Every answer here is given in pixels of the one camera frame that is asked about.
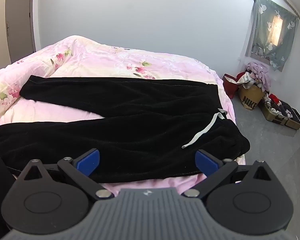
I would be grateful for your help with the brown Nike paper bag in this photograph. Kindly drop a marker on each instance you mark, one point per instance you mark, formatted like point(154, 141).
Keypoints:
point(251, 96)

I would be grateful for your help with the pile of purple clothes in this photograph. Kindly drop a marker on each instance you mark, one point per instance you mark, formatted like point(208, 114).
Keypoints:
point(261, 73)

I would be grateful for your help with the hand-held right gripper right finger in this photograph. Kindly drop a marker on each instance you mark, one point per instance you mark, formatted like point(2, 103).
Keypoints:
point(205, 164)

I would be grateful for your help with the black pants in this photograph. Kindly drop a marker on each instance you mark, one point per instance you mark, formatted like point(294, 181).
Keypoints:
point(140, 130)

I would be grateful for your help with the grey-brown door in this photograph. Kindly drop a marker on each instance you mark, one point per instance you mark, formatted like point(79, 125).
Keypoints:
point(18, 17)

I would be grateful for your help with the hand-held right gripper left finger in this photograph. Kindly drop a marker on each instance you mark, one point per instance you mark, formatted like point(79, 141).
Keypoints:
point(89, 164)

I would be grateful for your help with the open olive suitcase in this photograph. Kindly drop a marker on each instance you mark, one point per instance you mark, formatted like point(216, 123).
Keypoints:
point(277, 115)

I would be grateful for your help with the red bag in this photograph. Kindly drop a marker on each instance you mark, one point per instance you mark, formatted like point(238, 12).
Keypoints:
point(229, 85)

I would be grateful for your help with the green patterned curtain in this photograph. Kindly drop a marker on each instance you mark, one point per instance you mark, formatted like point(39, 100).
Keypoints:
point(267, 15)

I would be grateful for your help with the pink floral blanket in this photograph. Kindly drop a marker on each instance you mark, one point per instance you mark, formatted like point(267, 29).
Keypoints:
point(102, 60)

